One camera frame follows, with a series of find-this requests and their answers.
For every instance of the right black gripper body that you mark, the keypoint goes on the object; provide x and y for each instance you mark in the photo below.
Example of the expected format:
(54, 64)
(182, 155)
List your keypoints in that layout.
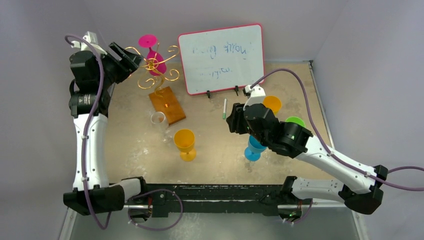
(238, 118)

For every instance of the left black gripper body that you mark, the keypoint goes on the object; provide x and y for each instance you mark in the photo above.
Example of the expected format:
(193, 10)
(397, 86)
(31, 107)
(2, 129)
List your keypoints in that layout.
(115, 71)

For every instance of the pink plastic wine glass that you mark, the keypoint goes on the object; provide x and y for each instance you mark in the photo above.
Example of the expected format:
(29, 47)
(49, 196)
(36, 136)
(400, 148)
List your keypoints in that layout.
(154, 60)

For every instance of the yellow plastic wine glass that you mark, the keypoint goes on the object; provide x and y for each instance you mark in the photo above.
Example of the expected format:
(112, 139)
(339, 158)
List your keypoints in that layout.
(184, 140)

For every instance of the gold wire wine glass rack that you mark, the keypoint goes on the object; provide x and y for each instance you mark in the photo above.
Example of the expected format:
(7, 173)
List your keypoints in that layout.
(162, 97)

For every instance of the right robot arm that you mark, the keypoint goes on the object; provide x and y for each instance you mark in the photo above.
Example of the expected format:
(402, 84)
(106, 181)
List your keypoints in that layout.
(353, 183)

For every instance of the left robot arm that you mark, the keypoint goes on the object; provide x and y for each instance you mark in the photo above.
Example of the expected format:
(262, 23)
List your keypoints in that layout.
(89, 103)

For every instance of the blue plastic wine glass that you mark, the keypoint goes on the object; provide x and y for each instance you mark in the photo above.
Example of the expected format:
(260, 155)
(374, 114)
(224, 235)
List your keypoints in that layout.
(254, 149)

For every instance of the orange plastic wine glass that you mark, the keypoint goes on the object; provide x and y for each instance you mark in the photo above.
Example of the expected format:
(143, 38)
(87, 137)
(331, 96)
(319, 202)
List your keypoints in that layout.
(273, 103)

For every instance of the green plastic wine glass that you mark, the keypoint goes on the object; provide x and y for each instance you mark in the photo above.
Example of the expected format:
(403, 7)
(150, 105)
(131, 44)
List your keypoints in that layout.
(296, 120)

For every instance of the clear wine glass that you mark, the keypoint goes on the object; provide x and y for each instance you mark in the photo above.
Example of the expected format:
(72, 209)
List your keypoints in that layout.
(160, 122)

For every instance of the green whiteboard marker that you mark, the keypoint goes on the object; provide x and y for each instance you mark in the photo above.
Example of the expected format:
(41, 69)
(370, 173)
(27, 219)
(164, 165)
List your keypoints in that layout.
(224, 110)

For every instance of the pink framed whiteboard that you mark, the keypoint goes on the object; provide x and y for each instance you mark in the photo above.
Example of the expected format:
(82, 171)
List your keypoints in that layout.
(222, 59)

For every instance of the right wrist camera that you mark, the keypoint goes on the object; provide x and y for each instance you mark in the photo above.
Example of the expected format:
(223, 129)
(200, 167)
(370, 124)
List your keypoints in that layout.
(255, 95)

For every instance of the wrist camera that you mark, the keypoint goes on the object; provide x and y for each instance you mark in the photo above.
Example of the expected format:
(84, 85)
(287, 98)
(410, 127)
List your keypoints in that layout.
(255, 95)
(91, 38)

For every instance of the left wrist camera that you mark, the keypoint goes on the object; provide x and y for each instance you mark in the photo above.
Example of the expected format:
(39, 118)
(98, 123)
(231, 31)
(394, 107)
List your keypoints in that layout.
(91, 38)

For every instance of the black aluminium base frame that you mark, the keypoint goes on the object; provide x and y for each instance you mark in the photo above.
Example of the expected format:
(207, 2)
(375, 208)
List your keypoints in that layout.
(163, 199)

